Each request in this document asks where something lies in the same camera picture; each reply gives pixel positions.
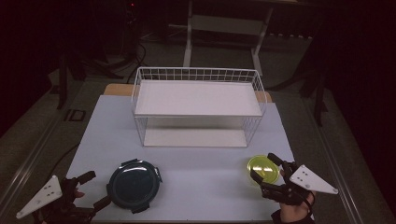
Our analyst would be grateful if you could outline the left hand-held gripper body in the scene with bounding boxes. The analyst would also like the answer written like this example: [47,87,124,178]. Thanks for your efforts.
[16,175,96,224]

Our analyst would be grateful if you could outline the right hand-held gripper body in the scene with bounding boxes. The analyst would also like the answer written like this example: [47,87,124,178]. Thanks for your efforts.
[261,161,339,206]

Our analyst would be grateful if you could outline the yellow-green round lidded container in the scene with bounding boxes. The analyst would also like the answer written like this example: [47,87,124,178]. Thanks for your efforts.
[247,154,281,185]

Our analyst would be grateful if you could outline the dark teal round lidded container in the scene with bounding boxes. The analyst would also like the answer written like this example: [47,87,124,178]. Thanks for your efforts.
[106,158,163,215]

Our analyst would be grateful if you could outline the white wire two-tier rack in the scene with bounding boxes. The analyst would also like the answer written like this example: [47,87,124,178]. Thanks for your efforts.
[130,66,269,148]

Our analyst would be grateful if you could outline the person's right hand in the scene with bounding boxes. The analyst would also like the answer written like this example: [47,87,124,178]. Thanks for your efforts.
[277,189,317,224]

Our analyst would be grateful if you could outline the black floor socket box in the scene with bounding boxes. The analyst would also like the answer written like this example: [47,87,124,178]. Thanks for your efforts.
[64,108,87,122]

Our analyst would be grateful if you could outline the black metal stand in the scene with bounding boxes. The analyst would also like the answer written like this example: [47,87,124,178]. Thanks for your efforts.
[56,51,86,110]
[299,60,329,127]

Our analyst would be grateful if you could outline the black device with red light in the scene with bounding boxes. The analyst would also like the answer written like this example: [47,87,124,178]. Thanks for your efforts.
[123,0,140,61]

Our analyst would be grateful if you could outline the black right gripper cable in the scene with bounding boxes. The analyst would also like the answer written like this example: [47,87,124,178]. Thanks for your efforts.
[303,191,315,217]

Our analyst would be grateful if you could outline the black floor cable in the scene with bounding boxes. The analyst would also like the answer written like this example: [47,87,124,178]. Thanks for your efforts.
[125,42,148,84]
[46,142,81,185]

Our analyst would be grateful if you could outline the metal floor rail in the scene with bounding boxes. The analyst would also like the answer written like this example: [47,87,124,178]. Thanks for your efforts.
[0,90,64,216]
[303,98,366,224]

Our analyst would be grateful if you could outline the white metal table frame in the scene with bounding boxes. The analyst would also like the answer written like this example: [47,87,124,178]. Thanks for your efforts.
[182,0,312,77]

